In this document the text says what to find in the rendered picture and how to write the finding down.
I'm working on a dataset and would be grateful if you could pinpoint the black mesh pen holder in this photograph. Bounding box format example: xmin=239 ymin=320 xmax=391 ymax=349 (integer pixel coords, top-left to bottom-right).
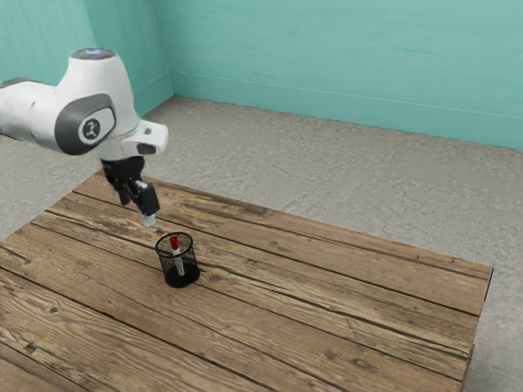
xmin=154 ymin=231 xmax=201 ymax=289

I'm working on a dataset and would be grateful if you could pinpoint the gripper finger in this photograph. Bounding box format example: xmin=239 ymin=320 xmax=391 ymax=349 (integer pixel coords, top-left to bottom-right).
xmin=113 ymin=178 xmax=131 ymax=207
xmin=130 ymin=177 xmax=160 ymax=228

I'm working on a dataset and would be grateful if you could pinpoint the white pen with red cap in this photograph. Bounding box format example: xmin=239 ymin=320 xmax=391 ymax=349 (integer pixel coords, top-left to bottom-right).
xmin=168 ymin=234 xmax=186 ymax=277

